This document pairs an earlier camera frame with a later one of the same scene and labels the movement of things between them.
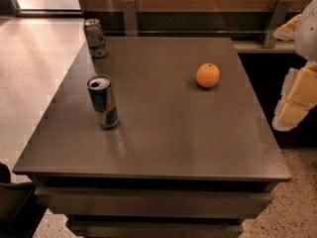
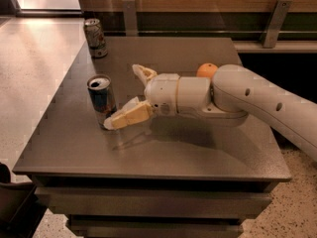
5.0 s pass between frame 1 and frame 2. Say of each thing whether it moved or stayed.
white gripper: moved
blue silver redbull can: stayed
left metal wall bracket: stayed
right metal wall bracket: stayed
